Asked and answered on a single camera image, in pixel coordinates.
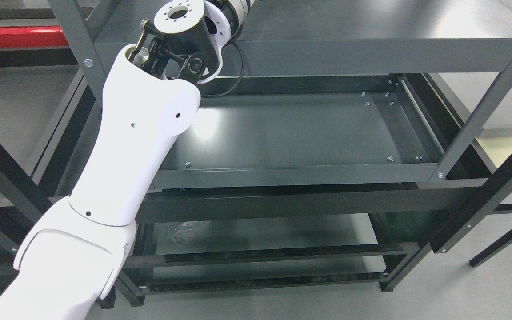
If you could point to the dark grey metal shelf rack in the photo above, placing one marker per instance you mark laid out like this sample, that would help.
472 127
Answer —
337 145

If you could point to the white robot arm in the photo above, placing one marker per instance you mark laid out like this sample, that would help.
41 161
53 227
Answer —
73 255

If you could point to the red metal beam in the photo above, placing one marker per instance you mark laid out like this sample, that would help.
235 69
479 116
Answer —
32 37

